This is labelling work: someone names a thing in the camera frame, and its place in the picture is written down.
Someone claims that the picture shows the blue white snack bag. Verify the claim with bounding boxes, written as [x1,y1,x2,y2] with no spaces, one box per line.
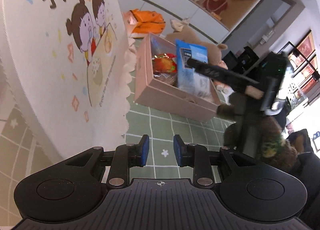
[175,39,210,98]

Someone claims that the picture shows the red snack packet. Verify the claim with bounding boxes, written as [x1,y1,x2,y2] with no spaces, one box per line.
[152,53,177,73]

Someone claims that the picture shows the pink storage box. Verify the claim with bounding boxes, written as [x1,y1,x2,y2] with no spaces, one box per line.
[135,33,221,122]

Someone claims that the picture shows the pink plush toy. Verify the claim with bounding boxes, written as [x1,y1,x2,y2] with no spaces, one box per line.
[213,60,233,95]

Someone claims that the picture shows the brown plush bear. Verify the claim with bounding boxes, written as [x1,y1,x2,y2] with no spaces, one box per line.
[165,19,228,69]

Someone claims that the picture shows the orange snack bag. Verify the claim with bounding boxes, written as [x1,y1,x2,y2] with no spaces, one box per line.
[123,9,166,38]

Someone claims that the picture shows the cartoon printed white lid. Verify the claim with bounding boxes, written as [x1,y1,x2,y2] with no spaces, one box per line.
[1,0,131,160]

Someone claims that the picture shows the green checked tablecloth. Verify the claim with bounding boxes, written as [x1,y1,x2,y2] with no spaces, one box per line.
[0,37,235,227]

